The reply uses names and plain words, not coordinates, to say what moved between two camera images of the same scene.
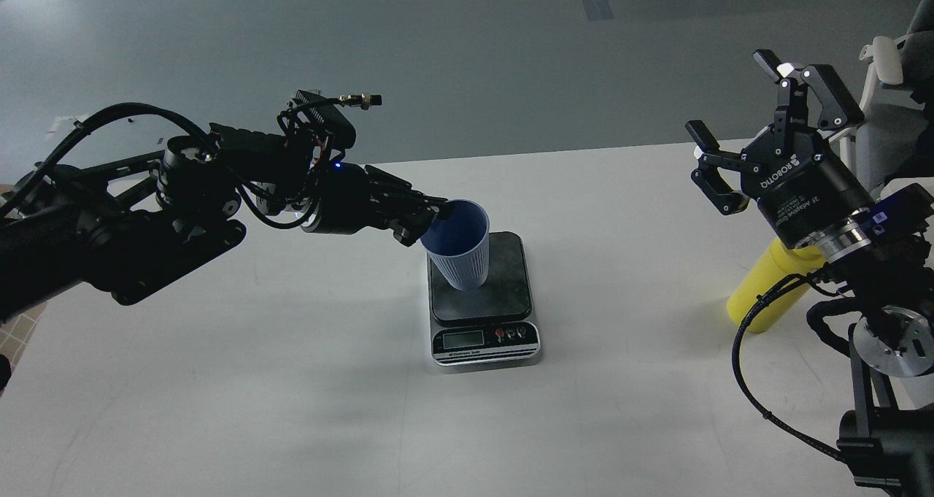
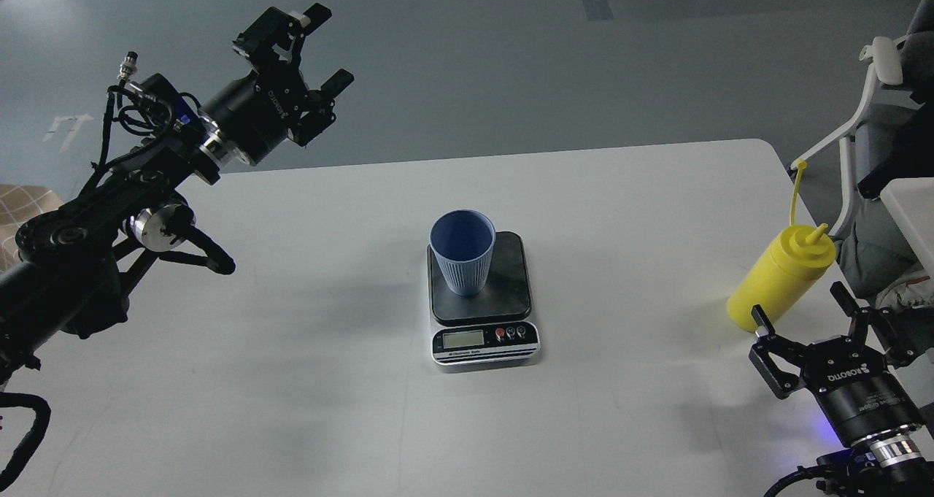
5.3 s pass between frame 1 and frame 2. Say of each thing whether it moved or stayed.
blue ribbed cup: moved
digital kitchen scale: stayed
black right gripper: moved
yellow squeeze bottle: stayed
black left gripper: moved
